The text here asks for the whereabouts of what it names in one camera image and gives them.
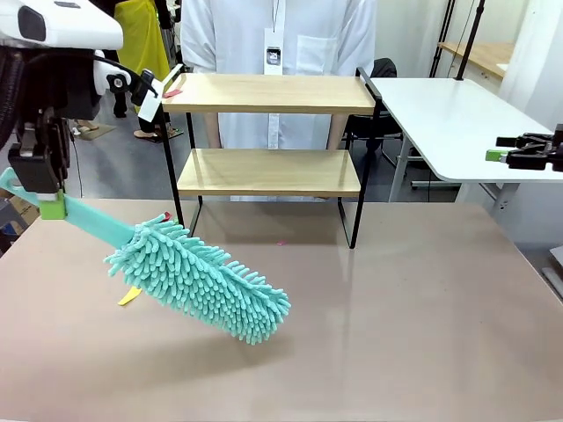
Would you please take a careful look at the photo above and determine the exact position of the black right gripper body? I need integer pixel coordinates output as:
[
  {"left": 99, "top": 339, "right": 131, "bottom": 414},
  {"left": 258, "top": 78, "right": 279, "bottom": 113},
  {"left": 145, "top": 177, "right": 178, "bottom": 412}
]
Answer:
[{"left": 552, "top": 124, "right": 563, "bottom": 172}]

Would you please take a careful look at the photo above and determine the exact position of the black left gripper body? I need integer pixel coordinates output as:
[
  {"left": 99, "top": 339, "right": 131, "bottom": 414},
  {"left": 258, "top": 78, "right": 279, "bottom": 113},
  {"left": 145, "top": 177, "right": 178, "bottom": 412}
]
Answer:
[{"left": 24, "top": 52, "right": 102, "bottom": 122}]

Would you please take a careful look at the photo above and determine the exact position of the teal microfibre duster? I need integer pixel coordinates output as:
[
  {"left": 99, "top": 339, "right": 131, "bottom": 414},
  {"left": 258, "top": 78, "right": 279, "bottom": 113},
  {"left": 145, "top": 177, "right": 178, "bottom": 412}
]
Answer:
[{"left": 0, "top": 166, "right": 291, "bottom": 346}]

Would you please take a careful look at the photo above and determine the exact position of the person's left forearm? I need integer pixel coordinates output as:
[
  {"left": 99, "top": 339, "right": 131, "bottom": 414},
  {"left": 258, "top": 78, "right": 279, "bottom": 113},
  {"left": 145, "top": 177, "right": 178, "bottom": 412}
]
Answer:
[{"left": 327, "top": 113, "right": 347, "bottom": 150}]

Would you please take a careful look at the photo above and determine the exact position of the brown cardboard box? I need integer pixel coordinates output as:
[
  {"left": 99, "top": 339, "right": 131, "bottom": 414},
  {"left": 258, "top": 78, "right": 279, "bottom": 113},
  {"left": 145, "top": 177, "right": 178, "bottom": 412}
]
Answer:
[{"left": 0, "top": 188, "right": 41, "bottom": 234}]

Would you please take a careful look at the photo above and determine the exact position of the large white table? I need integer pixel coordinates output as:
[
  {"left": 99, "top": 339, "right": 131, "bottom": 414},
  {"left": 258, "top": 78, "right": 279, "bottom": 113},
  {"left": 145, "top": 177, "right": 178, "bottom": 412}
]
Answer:
[{"left": 370, "top": 77, "right": 563, "bottom": 212}]

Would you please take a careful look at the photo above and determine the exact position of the figure in yellow coat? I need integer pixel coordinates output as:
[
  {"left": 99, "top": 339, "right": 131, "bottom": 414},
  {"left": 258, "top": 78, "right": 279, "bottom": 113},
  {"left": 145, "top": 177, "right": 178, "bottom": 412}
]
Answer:
[{"left": 114, "top": 0, "right": 172, "bottom": 142}]

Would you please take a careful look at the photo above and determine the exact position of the wooden background table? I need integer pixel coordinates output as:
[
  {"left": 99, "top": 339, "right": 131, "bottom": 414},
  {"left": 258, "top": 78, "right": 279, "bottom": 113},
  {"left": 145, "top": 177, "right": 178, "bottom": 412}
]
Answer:
[{"left": 437, "top": 40, "right": 515, "bottom": 80}]

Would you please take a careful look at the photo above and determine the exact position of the black stand pole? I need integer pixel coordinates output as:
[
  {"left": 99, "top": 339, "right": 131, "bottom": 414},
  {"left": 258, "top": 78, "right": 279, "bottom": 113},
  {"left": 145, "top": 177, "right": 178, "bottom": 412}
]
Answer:
[{"left": 457, "top": 0, "right": 485, "bottom": 82}]

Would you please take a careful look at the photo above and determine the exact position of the black tripod stand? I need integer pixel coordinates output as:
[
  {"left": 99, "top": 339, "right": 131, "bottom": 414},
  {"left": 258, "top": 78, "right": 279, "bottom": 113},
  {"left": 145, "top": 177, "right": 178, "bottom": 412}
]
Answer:
[{"left": 428, "top": 0, "right": 457, "bottom": 78}]

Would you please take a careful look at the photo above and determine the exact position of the yellow paper scrap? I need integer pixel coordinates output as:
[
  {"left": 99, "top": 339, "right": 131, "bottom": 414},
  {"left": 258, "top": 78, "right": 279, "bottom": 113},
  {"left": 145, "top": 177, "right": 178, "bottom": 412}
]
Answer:
[{"left": 117, "top": 287, "right": 143, "bottom": 307}]

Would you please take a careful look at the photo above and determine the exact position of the black office chair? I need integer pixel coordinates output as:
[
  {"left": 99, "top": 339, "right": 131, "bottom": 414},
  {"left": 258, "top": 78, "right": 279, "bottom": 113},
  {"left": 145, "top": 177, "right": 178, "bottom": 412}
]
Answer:
[{"left": 345, "top": 57, "right": 404, "bottom": 166}]

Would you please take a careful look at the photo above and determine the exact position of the person in white coat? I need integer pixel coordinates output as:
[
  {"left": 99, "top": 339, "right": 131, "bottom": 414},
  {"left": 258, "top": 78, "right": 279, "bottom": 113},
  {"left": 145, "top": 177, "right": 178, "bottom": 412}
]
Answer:
[{"left": 180, "top": 0, "right": 378, "bottom": 203}]

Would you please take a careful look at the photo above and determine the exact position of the white name badge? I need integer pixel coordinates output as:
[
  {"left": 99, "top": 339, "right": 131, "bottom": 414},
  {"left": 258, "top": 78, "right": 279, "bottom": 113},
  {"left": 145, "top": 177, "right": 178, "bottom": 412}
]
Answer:
[{"left": 262, "top": 26, "right": 286, "bottom": 76}]

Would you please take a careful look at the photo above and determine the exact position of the black corrugated cable hose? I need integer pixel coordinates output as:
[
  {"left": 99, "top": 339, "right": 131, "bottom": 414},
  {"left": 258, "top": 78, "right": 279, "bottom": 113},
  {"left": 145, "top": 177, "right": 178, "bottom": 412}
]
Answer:
[{"left": 0, "top": 46, "right": 26, "bottom": 150}]

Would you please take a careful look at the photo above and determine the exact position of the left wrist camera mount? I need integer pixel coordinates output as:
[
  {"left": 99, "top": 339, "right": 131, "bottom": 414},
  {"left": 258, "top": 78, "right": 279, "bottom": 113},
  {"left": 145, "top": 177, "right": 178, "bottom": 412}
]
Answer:
[{"left": 105, "top": 63, "right": 185, "bottom": 123}]

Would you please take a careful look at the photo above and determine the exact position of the black frame wooden shelf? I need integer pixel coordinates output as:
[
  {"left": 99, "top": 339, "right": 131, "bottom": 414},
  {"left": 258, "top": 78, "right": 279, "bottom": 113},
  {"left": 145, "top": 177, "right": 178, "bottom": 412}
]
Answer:
[{"left": 157, "top": 66, "right": 384, "bottom": 251}]

